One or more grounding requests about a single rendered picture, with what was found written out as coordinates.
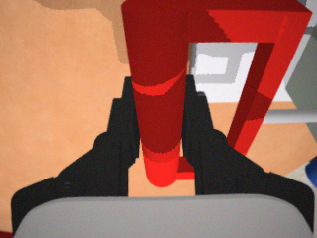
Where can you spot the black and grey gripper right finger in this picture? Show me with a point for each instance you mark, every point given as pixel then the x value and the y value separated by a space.
pixel 221 166

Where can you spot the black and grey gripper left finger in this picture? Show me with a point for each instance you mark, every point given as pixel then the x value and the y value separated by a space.
pixel 98 173

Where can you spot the white mounting plate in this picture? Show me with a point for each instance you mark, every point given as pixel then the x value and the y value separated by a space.
pixel 220 69

